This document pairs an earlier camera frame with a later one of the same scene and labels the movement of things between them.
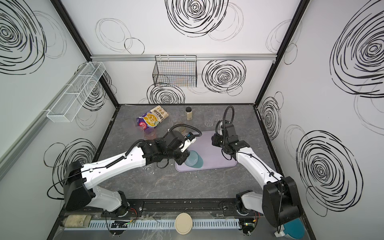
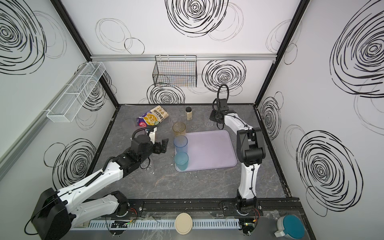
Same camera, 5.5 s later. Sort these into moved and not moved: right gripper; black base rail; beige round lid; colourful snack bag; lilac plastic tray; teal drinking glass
Moved: teal drinking glass; right gripper
Not moved: lilac plastic tray; beige round lid; black base rail; colourful snack bag
